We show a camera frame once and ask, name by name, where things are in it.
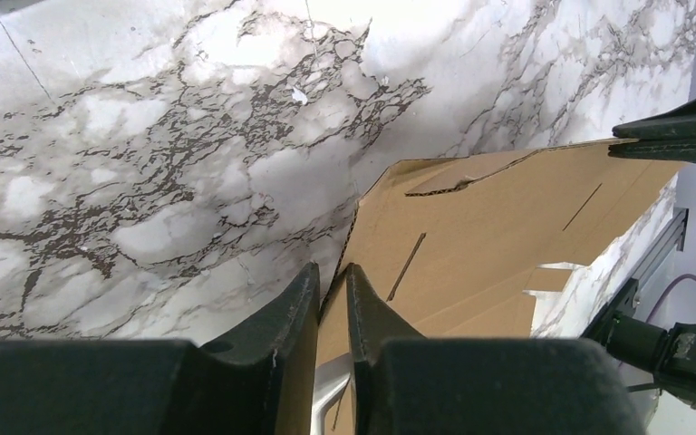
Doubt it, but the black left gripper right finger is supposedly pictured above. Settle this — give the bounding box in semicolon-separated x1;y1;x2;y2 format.
345;264;644;434

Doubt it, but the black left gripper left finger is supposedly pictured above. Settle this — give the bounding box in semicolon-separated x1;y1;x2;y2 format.
0;263;320;434

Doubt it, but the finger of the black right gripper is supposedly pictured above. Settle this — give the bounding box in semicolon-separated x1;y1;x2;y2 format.
608;140;696;164
612;98;696;142

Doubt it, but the brown cardboard box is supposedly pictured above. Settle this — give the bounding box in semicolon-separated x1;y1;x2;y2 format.
313;141;680;434

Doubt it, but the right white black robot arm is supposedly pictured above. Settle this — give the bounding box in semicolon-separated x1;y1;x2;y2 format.
582;98;696;410

